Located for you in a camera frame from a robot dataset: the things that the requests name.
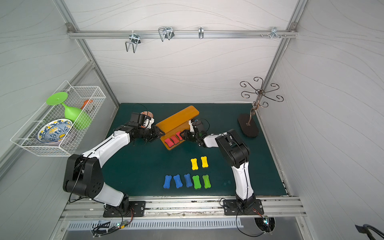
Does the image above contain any red eraser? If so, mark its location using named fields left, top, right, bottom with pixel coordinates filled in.
left=171, top=135, right=180, bottom=145
left=164, top=138, right=175, bottom=148
left=176, top=131, right=183, bottom=141

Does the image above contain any wooden two-tier shelf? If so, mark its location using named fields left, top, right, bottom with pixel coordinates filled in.
left=156, top=106, right=200, bottom=151

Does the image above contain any yellow eraser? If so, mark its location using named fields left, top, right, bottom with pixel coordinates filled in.
left=201, top=156, right=209, bottom=168
left=191, top=159, right=199, bottom=171

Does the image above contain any blue eraser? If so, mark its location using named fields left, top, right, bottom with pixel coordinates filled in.
left=173, top=175, right=183, bottom=189
left=163, top=175, right=173, bottom=189
left=184, top=174, right=193, bottom=188

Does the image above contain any green eraser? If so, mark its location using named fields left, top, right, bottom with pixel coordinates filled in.
left=202, top=175, right=212, bottom=189
left=192, top=175, right=202, bottom=190

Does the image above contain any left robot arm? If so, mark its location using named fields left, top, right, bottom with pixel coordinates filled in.
left=63, top=112, right=165, bottom=209

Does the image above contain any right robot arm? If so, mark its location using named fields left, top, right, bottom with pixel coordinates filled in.
left=181, top=130, right=256, bottom=210

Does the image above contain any orange patterned bowl far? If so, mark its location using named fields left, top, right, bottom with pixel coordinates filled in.
left=141, top=111, right=154, bottom=119

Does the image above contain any orange utensil in basket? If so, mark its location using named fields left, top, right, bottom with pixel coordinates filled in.
left=81, top=100, right=93, bottom=110

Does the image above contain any green plastic goblet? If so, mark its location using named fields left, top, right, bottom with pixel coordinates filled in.
left=46, top=92, right=92, bottom=130

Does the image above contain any white vent strip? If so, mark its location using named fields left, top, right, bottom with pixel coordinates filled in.
left=67, top=218, right=244, bottom=231

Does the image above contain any blue yellow ceramic bowl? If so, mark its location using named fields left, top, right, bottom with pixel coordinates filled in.
left=37, top=119, right=73, bottom=144

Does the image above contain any metal double hook left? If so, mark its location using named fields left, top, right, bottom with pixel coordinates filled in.
left=125, top=32, right=141, bottom=53

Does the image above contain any metal hook middle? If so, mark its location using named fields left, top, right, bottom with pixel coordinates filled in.
left=158, top=27, right=175, bottom=42

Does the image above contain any small metal hook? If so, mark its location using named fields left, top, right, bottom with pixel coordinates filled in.
left=198, top=27, right=204, bottom=39

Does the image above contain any copper wire hanger stand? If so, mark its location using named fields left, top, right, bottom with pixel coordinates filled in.
left=238, top=81, right=284, bottom=138

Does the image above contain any right base cable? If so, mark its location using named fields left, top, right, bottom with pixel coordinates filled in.
left=218, top=195, right=275, bottom=238

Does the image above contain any base cable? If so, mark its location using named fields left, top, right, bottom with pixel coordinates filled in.
left=91, top=203, right=135, bottom=238
left=218, top=195, right=275, bottom=238

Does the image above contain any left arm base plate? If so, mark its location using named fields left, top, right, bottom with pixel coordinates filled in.
left=103, top=201, right=146, bottom=218

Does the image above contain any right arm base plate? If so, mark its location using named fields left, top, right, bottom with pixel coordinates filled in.
left=221, top=199, right=265, bottom=216

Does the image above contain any white wire basket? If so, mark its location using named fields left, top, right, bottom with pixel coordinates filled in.
left=11, top=81, right=106, bottom=157

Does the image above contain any left base cable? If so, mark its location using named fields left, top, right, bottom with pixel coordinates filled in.
left=91, top=203, right=135, bottom=238

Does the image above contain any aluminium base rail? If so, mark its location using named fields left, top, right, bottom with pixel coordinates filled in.
left=60, top=196, right=307, bottom=221

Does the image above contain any aluminium top rail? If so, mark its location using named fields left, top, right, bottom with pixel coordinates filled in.
left=68, top=29, right=299, bottom=40

